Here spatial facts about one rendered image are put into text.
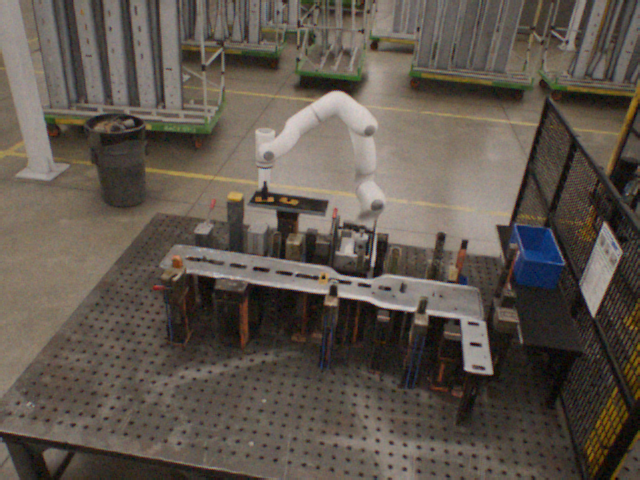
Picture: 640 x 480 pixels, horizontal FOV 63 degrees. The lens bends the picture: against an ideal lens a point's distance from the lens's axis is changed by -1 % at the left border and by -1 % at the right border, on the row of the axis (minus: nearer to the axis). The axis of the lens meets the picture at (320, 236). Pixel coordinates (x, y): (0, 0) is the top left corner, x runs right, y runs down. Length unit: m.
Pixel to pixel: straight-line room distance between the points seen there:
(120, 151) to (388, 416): 3.29
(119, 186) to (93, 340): 2.52
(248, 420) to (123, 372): 0.57
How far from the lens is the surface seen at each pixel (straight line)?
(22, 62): 5.41
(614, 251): 2.06
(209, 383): 2.23
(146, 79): 6.35
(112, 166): 4.76
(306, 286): 2.21
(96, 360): 2.42
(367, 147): 2.47
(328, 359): 2.25
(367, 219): 2.64
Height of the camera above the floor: 2.34
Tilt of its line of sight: 32 degrees down
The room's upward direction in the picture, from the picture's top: 4 degrees clockwise
